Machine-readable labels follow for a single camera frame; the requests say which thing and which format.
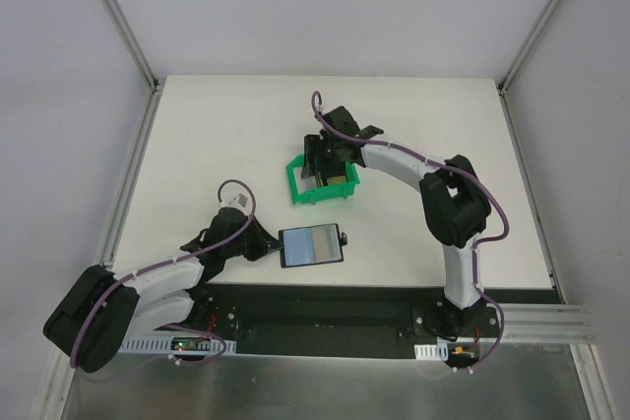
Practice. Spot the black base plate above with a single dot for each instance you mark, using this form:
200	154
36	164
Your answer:
334	321

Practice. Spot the aluminium frame rail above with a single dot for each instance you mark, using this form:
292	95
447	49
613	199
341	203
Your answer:
547	324

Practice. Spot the right white cable duct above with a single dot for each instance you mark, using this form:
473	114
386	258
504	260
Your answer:
431	352

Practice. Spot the white cable duct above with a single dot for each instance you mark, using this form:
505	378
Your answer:
169	344
431	352

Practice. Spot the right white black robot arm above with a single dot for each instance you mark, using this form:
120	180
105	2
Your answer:
455	209

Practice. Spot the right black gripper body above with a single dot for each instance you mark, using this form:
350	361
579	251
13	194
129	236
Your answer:
321	154

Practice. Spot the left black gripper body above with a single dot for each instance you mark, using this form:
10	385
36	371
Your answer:
259	245

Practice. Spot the black leather card holder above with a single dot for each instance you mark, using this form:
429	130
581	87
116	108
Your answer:
297	247

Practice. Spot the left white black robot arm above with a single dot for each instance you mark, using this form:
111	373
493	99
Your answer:
103	309

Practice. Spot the gold VIP credit card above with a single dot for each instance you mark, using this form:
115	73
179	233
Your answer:
325	243

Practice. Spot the left white cable duct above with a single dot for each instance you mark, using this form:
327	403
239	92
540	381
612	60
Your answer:
169	344

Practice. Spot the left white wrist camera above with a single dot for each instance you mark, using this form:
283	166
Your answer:
239	202

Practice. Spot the green plastic bin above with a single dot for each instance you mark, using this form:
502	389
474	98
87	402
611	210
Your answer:
315	189

